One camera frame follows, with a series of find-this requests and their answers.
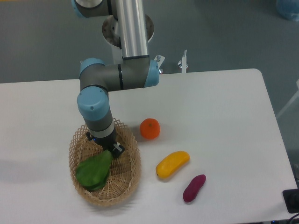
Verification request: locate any blue bag in corner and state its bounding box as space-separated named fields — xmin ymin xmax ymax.
xmin=276 ymin=0 xmax=299 ymax=21

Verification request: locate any green bok choy vegetable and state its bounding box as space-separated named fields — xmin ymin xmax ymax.
xmin=75 ymin=150 xmax=113 ymax=191

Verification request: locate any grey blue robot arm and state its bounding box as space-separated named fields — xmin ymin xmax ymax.
xmin=71 ymin=0 xmax=159 ymax=158

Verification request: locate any purple sweet potato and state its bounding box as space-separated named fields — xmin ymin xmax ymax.
xmin=182 ymin=174 xmax=206 ymax=203

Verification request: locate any orange tangerine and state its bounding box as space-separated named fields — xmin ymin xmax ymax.
xmin=139 ymin=118 xmax=161 ymax=140

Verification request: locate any white frame at right edge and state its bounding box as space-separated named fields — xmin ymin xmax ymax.
xmin=276 ymin=80 xmax=299 ymax=119

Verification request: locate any woven wicker basket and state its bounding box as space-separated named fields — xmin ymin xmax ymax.
xmin=69 ymin=119 xmax=142 ymax=207

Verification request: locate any black device at table edge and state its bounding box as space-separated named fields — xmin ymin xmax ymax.
xmin=282 ymin=189 xmax=299 ymax=214

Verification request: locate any yellow mango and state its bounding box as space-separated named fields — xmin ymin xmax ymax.
xmin=156 ymin=151 xmax=190 ymax=179

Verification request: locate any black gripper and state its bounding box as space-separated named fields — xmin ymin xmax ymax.
xmin=85 ymin=129 xmax=125 ymax=158

